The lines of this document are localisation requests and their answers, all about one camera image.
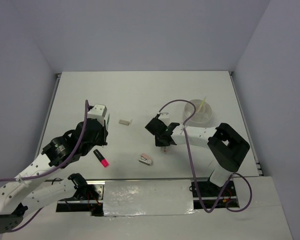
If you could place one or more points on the pink black highlighter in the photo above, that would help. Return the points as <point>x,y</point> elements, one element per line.
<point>101,158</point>

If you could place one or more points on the silver foil cover plate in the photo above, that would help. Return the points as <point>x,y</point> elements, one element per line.
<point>147,198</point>

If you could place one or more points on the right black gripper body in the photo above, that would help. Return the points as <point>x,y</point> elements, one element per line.
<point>159,143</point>

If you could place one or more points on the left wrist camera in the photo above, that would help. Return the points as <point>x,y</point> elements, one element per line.
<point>101,113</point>

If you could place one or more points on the beige eraser block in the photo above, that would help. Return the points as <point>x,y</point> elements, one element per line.
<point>125,122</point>

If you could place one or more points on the white round divided container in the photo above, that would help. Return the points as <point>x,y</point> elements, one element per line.
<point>202,115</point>

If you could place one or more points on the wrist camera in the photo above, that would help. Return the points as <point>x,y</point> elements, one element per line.
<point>101,113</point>
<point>164,117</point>

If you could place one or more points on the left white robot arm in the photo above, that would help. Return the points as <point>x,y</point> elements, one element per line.
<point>20,196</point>

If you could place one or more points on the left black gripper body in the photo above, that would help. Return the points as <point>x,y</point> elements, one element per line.
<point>100,140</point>

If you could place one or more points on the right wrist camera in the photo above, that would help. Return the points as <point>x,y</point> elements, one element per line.
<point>164,117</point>

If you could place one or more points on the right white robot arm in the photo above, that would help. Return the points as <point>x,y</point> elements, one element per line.
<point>227,146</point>

